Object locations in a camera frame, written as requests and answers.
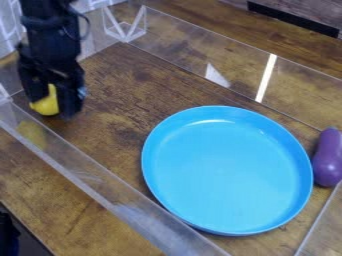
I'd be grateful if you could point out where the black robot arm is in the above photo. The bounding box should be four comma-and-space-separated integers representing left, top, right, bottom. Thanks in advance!
18, 0, 90, 119

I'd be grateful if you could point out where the dark object at table edge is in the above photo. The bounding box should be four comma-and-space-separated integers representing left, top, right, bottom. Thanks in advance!
0, 211, 21, 256

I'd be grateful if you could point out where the purple toy eggplant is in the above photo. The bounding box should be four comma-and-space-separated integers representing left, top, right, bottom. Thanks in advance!
313, 127, 342, 187

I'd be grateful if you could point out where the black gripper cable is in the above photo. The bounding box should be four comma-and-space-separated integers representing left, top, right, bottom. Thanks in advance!
62, 6, 93, 42

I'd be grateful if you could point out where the black baseboard strip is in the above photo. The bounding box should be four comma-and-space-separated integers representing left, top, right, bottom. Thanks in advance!
248, 0, 340, 38

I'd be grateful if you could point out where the yellow lemon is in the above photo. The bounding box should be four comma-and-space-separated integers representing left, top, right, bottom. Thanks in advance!
30, 84, 59, 116

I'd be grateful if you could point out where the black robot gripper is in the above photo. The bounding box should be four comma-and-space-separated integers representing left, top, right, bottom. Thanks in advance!
18, 14, 87, 119

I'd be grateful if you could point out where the clear acrylic enclosure wall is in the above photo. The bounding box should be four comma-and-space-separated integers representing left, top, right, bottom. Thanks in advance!
0, 0, 342, 256

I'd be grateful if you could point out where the blue round tray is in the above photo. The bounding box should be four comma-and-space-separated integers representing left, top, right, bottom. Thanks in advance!
142, 106, 313, 236

